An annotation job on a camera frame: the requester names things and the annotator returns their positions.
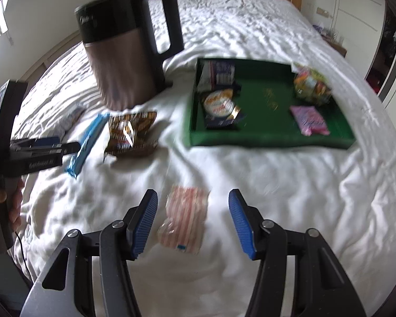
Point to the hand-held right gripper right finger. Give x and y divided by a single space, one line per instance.
241 224

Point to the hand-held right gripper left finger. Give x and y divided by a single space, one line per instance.
145 224

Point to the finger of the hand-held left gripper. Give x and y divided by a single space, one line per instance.
43 151
36 142

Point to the clear striped snack packet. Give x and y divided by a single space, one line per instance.
184 219

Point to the long blue snack packet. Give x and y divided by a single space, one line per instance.
85 145

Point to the green tray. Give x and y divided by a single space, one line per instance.
267 128

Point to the dark round cracker packet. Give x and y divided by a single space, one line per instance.
219 105

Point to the pink snack packet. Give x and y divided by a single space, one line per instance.
310 120

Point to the dark blue snack packet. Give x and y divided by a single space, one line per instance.
221 72

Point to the dried fruit bag green label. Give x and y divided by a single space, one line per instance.
312 84

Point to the person's left hand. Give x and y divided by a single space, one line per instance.
16 201

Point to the long white snack packet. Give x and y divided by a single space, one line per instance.
71 119

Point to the brown snack packet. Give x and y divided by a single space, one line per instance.
128 135

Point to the brown and black electric kettle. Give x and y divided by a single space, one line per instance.
122 59

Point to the red clothing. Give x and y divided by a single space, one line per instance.
376 82

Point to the wooden nightstand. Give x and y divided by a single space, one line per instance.
336 48

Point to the small items on nightstand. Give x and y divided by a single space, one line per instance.
328 33

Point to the hanging clothes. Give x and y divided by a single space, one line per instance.
392 36

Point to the white wardrobe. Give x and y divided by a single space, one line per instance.
359 3

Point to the wall socket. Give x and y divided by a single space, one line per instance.
323 11

